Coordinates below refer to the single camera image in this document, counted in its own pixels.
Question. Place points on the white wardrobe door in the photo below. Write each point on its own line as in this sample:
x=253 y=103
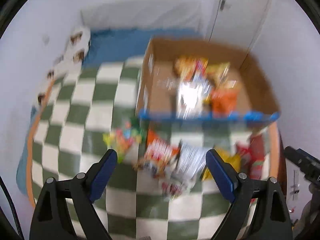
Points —
x=237 y=22

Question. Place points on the cardboard box blue print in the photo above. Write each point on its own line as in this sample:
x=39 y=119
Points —
x=198 y=81

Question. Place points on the white patterned pillow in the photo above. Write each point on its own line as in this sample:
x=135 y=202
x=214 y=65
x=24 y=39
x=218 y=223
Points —
x=76 y=50

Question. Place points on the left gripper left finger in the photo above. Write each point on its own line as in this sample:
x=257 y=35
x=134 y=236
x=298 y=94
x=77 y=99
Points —
x=51 y=218

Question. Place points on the green yellow candy bag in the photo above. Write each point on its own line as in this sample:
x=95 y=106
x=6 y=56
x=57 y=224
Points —
x=122 y=139

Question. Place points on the small red snack packet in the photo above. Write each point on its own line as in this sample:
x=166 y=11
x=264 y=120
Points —
x=252 y=156

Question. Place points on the yellow snack packet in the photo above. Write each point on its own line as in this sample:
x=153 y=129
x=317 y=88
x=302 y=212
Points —
x=234 y=160

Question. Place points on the red white panda snack bag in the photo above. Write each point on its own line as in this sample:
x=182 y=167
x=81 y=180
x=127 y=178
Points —
x=158 y=155

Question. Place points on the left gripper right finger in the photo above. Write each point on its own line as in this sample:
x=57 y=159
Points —
x=271 y=217

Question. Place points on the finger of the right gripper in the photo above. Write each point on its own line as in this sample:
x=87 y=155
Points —
x=307 y=164

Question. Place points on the silver white snack packet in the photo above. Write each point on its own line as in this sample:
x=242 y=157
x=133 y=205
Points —
x=183 y=171

